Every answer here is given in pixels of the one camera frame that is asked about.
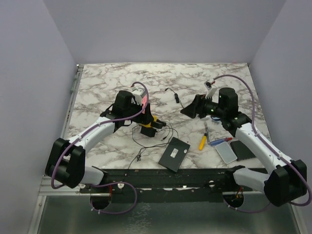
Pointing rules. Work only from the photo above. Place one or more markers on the aluminium frame rail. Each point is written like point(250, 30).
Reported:
point(45, 189)

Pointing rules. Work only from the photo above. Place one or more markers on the black flat plate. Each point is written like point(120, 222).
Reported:
point(241, 151)

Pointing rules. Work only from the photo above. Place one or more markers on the large black power brick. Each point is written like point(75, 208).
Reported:
point(158, 124)

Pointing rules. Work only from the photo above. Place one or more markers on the yellow handled utility knife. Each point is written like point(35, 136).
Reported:
point(205, 137)

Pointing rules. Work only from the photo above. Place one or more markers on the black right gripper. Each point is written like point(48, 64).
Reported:
point(197, 106)

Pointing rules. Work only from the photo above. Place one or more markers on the blue red screwdriver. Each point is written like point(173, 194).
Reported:
point(219, 141)

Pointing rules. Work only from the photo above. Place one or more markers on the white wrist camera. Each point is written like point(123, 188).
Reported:
point(137, 93)
point(211, 88)

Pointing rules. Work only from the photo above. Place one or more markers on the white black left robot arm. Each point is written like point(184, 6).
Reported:
point(67, 160)

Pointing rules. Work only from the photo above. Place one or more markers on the black adapter with cord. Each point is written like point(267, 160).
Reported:
point(177, 99)

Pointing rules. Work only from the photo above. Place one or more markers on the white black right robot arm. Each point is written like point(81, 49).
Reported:
point(285, 180)

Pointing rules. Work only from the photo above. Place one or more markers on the black rectangular box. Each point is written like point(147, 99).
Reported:
point(174, 154)

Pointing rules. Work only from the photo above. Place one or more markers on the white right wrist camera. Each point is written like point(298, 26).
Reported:
point(211, 88)

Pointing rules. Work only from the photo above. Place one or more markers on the white grey phone case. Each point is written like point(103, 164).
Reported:
point(226, 152)

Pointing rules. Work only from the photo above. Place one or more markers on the pink power strip socket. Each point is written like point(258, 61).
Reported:
point(144, 100)

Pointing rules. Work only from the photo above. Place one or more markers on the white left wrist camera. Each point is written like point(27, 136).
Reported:
point(137, 93)

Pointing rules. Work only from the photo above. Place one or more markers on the yellow plug adapter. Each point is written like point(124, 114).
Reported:
point(148, 124)

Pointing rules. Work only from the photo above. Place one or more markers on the light blue cylinder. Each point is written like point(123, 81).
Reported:
point(215, 118)

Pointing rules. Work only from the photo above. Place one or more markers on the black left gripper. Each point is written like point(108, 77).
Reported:
point(144, 118)

